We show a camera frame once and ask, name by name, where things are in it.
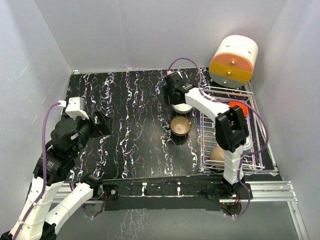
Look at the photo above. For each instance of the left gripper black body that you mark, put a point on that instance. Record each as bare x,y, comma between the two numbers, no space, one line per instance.
87,130

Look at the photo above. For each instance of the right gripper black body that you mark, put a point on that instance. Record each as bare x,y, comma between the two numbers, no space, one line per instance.
169,92

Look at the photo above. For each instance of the brown bowl cream interior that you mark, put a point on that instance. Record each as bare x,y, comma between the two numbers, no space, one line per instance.
180,125

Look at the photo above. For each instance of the red bowl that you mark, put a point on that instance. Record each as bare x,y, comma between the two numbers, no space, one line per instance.
244,108

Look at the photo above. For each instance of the black glossy bowl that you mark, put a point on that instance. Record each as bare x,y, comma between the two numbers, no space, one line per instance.
217,157

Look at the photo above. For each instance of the blue white patterned bowl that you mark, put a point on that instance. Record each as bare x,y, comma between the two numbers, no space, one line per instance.
247,147

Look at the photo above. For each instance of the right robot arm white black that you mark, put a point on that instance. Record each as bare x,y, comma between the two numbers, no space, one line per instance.
231,130

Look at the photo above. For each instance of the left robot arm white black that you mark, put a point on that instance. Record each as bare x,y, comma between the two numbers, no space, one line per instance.
38,221

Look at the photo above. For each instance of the round pastel drawer cabinet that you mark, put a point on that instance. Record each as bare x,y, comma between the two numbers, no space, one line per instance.
233,63

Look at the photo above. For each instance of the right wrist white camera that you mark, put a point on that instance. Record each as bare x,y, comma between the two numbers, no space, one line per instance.
169,72

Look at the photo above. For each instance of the wrist white camera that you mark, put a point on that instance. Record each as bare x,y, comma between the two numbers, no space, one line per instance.
169,72
76,108

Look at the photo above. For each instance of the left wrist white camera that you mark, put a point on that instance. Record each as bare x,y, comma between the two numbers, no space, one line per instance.
76,108

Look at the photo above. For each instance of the white wire dish rack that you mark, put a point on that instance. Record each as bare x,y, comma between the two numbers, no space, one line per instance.
251,164

